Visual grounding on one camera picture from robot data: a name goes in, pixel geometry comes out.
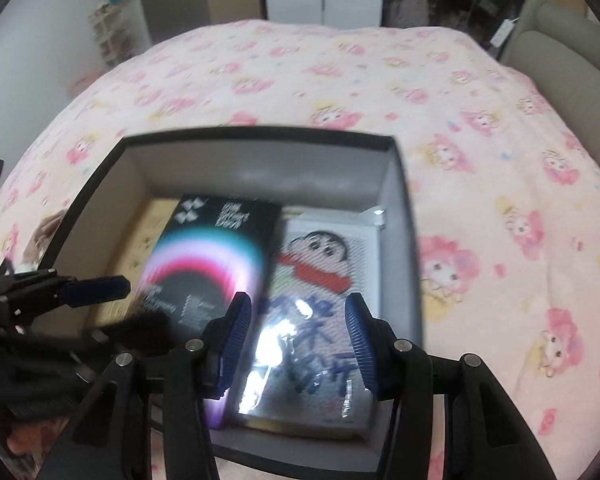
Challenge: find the black storage box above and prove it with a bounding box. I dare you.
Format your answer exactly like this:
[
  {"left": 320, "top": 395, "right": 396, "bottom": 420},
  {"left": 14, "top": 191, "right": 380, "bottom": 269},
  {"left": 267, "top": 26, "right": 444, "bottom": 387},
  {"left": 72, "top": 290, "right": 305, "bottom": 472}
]
[{"left": 45, "top": 127, "right": 426, "bottom": 476}]

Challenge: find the tan flat box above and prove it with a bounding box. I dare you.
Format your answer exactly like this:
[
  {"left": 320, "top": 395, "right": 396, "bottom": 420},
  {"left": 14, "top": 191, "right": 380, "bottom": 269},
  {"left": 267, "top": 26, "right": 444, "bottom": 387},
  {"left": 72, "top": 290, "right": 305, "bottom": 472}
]
[{"left": 100, "top": 199, "right": 181, "bottom": 321}]

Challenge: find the small white shelf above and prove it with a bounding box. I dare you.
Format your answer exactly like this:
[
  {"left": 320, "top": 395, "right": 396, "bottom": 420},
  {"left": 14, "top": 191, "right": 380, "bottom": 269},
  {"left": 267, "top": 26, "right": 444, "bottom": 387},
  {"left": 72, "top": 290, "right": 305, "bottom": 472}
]
[{"left": 89, "top": 2, "right": 137, "bottom": 68}]

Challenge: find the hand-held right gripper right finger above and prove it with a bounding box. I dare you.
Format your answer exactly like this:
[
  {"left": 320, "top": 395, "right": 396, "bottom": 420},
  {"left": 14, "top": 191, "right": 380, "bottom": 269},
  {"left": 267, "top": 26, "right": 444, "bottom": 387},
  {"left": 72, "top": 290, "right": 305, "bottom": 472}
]
[{"left": 344, "top": 292, "right": 558, "bottom": 480}]

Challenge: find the black box with rainbow arc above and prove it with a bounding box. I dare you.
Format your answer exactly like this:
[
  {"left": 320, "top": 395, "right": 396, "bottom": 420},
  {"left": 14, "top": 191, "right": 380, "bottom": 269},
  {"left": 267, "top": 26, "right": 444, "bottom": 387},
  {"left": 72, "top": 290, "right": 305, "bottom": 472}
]
[{"left": 130, "top": 193, "right": 285, "bottom": 431}]

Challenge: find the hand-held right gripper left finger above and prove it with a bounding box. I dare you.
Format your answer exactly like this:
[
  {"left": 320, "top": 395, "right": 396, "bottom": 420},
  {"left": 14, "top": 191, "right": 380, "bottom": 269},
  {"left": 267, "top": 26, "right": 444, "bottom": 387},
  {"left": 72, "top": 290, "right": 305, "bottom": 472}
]
[{"left": 36, "top": 291, "right": 253, "bottom": 480}]

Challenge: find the white power strip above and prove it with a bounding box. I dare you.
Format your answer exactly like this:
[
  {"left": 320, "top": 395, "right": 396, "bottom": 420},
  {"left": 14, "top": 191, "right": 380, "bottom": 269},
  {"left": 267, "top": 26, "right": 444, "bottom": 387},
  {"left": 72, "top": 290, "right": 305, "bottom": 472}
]
[{"left": 490, "top": 17, "right": 517, "bottom": 49}]

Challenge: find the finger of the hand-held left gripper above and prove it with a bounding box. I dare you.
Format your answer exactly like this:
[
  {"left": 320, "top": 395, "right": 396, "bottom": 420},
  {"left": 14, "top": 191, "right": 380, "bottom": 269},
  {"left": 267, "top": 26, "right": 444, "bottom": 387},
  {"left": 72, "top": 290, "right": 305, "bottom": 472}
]
[
  {"left": 0, "top": 269, "right": 132, "bottom": 328},
  {"left": 87, "top": 317, "right": 178, "bottom": 358}
]

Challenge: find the cartoon printed packet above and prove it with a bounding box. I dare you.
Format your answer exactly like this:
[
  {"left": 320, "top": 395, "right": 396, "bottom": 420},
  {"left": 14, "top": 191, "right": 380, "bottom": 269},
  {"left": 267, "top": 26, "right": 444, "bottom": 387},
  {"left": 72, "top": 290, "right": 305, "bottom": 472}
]
[{"left": 237, "top": 212, "right": 382, "bottom": 436}]

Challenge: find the beige sofa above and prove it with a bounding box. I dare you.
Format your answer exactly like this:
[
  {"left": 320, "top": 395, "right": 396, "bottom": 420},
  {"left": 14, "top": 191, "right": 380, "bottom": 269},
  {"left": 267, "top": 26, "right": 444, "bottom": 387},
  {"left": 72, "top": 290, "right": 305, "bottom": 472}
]
[{"left": 500, "top": 0, "right": 600, "bottom": 141}]

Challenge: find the pink cartoon printed blanket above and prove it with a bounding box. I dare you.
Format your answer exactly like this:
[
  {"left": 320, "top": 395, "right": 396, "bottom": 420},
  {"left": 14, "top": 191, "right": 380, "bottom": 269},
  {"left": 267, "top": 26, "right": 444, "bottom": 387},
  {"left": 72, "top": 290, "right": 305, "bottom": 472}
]
[{"left": 0, "top": 19, "right": 600, "bottom": 480}]

